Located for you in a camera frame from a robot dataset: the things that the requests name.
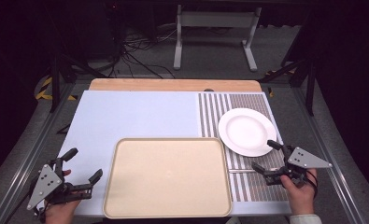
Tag black tripod stand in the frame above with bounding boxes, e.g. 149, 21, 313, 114
47, 51, 110, 114
259, 46, 318, 118

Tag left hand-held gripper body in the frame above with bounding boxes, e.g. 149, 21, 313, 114
26, 157, 93, 217

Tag wooden board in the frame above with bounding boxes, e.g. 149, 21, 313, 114
88, 77, 263, 93

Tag yellow and black floor tape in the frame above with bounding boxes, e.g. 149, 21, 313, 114
35, 76, 78, 102

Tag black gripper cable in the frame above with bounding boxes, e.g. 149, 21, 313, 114
305, 169, 319, 199

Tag person's right hand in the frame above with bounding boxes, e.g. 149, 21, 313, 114
279, 168, 318, 217

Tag beige plastic tray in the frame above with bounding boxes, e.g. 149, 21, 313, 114
102, 136, 234, 220

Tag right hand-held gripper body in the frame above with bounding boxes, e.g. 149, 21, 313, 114
263, 145, 334, 189

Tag white round plate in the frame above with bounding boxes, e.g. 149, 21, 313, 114
218, 107, 278, 158

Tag aluminium floor rail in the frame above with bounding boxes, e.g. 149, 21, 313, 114
0, 81, 81, 224
291, 86, 369, 224

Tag bundle of black floor cables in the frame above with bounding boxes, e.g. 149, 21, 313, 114
108, 29, 177, 80

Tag person's left hand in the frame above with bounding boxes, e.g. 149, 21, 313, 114
42, 169, 82, 224

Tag white metal stand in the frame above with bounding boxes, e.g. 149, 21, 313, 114
172, 4, 263, 73

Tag grey striped placemat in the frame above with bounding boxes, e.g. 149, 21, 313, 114
197, 92, 291, 203

